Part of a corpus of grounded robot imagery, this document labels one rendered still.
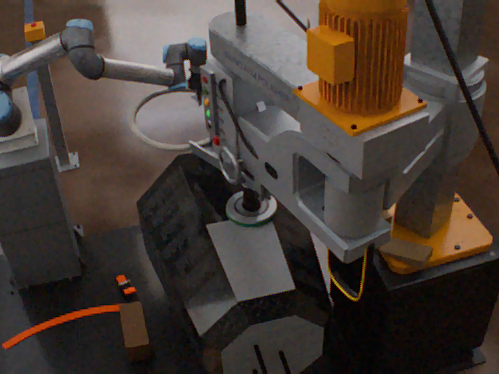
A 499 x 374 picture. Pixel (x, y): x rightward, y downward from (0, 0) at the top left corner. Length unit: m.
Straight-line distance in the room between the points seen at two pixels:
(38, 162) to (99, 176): 1.27
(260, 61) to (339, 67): 0.51
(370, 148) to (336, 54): 0.28
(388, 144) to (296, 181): 0.50
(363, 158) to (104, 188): 2.91
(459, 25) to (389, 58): 0.60
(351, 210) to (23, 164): 1.86
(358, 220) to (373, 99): 0.44
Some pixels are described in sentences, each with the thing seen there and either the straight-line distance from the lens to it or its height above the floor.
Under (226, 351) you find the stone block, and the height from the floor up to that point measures 0.65.
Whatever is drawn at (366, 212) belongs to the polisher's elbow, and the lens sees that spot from 2.10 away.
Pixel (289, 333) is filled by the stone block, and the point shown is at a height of 0.67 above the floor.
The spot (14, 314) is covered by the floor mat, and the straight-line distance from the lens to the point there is 3.83.
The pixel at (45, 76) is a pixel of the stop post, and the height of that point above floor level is 0.73.
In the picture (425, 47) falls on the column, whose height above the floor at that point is 1.63.
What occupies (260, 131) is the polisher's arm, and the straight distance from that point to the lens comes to 2.37.
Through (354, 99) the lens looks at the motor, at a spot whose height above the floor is 1.76.
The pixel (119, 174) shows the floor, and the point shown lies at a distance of 4.62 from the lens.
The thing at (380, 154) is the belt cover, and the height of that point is 1.63.
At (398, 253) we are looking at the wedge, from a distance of 2.77.
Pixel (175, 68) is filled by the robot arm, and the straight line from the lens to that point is 3.25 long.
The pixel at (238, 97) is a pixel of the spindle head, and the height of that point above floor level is 1.46.
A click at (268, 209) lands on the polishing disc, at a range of 2.87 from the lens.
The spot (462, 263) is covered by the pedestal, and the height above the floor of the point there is 0.74.
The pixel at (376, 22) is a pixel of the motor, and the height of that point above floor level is 1.99.
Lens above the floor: 2.71
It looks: 39 degrees down
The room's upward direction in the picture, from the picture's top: 5 degrees counter-clockwise
